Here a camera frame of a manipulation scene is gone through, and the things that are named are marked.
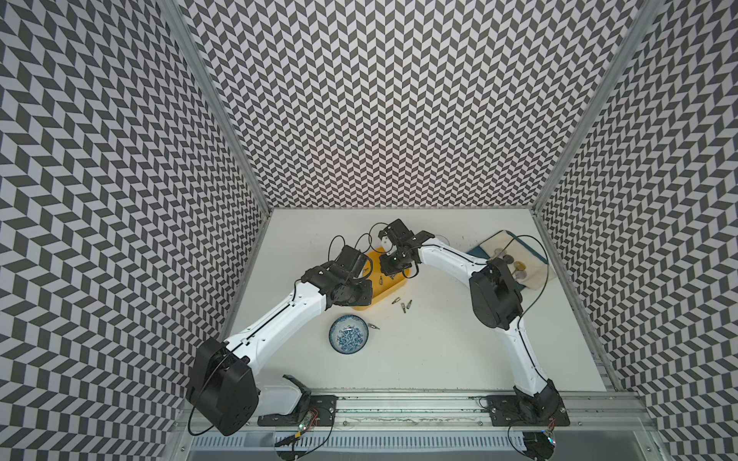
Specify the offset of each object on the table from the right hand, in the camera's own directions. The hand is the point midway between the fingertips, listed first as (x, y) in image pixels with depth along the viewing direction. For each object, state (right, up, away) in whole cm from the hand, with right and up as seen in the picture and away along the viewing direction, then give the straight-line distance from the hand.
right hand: (384, 271), depth 97 cm
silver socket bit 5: (-4, -16, -8) cm, 18 cm away
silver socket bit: (-1, -3, 0) cm, 3 cm away
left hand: (-6, -5, -16) cm, 18 cm away
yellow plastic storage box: (-3, +5, -30) cm, 31 cm away
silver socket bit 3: (+8, -10, -6) cm, 14 cm away
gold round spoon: (+48, +1, +4) cm, 48 cm away
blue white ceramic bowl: (-11, -17, -12) cm, 24 cm away
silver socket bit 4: (+6, -11, -5) cm, 14 cm away
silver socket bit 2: (+4, -9, -6) cm, 11 cm away
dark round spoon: (+45, +4, +6) cm, 45 cm away
